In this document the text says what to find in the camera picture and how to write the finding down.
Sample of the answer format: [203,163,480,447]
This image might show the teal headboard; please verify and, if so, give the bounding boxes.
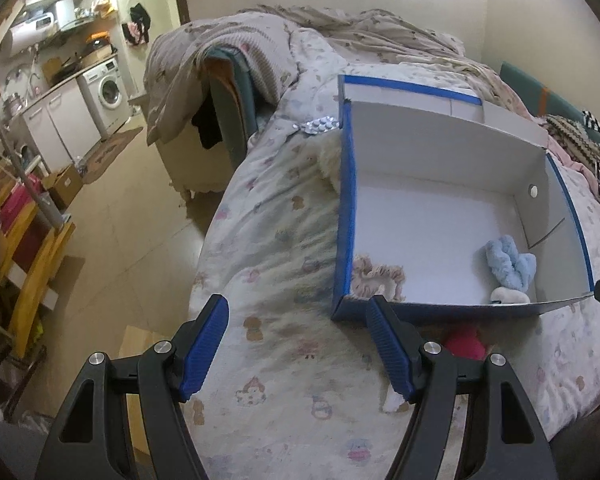
[500,61,600,136]

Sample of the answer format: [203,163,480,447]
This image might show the teal cloth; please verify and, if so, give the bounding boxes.
[202,47,261,171]

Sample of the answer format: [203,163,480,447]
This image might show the red plush item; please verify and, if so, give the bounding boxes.
[442,324,486,361]

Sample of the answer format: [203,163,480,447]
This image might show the light blue fluffy sock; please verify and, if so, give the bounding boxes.
[484,235,537,295]

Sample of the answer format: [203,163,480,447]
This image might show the small white soft item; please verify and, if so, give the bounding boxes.
[490,287,531,305]

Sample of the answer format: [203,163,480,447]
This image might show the blue and white cardboard box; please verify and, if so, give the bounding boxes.
[330,74,597,322]

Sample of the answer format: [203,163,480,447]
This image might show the white washing machine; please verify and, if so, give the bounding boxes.
[82,57,131,136]

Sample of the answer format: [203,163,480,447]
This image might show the knitted patterned blanket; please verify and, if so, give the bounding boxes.
[545,115,600,166]

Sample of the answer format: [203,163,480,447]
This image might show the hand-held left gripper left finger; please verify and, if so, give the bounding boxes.
[34,294,229,480]

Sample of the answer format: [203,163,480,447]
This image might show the white fluffy plush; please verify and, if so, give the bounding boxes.
[316,132,343,193]

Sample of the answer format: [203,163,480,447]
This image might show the yellow wooden rack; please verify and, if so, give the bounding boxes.
[0,170,76,356]

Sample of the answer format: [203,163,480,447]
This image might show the white kitchen cabinet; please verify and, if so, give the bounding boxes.
[22,77,103,171]

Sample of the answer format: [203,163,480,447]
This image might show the white cylindrical tank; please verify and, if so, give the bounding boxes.
[55,0,76,28]

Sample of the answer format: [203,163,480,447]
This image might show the grey metal pole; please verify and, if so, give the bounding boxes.
[0,100,61,226]

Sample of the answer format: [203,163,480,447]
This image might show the white water heater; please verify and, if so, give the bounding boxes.
[7,12,58,56]

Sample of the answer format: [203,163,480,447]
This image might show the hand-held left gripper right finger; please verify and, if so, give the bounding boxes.
[365,295,561,480]

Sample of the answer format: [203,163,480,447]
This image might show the brown cardboard box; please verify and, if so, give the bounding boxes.
[42,162,83,208]

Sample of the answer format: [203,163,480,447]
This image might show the hanging dark and pink clothes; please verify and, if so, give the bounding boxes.
[122,2,152,46]

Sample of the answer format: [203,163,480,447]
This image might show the brown floor rug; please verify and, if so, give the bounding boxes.
[82,127,145,183]

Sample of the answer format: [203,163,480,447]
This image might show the pink blanket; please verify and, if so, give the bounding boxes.
[450,55,600,191]

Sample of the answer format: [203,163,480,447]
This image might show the silver pill blister pack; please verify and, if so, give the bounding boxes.
[294,116,342,136]

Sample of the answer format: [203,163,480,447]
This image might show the beige printed duvet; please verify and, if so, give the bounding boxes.
[144,5,466,146]

